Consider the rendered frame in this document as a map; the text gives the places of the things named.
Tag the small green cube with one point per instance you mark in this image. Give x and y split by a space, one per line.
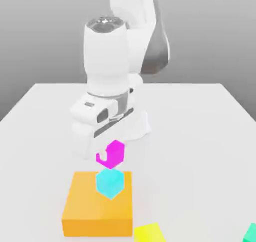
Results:
251 234

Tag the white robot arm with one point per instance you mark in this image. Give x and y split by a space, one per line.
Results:
105 62

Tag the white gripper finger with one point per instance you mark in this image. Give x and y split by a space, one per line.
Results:
102 156

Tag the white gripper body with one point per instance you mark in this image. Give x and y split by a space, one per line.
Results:
84 138

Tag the large orange box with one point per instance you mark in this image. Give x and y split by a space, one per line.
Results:
90 210

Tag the small cyan cube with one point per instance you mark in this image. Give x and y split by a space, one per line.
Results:
110 183

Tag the small yellow cube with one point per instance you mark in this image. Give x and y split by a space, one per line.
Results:
149 234

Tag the small magenta cube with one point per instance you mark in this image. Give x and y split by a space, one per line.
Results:
115 154

